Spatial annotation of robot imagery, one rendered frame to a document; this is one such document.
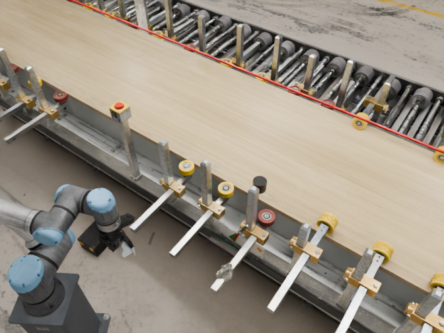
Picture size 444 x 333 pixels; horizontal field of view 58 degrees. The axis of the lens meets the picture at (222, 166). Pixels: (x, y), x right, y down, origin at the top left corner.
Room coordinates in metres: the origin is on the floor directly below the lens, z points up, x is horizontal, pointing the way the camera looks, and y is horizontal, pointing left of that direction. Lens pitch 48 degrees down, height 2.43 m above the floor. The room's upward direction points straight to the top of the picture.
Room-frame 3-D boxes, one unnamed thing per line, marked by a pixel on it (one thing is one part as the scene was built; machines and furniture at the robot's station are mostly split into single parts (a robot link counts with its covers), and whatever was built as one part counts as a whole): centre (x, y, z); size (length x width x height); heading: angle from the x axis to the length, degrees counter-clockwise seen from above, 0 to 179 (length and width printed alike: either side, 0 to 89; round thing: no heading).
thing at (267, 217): (1.06, -0.21, 0.85); 0.08 x 0.08 x 0.11
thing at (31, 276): (0.82, 0.85, 0.79); 0.17 x 0.15 x 0.18; 163
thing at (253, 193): (1.02, -0.13, 0.92); 0.04 x 0.04 x 0.48; 54
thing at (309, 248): (0.86, -0.35, 0.95); 0.14 x 0.06 x 0.05; 54
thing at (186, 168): (1.38, 0.18, 0.85); 0.08 x 0.08 x 0.11
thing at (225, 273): (0.80, -0.02, 0.87); 0.09 x 0.07 x 0.02; 144
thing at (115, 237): (0.86, 0.44, 1.08); 0.09 x 0.08 x 0.12; 146
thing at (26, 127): (1.80, 1.11, 0.83); 0.44 x 0.03 x 0.04; 144
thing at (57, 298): (0.81, 0.85, 0.65); 0.19 x 0.19 x 0.10
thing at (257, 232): (1.01, -0.15, 0.85); 0.14 x 0.06 x 0.05; 54
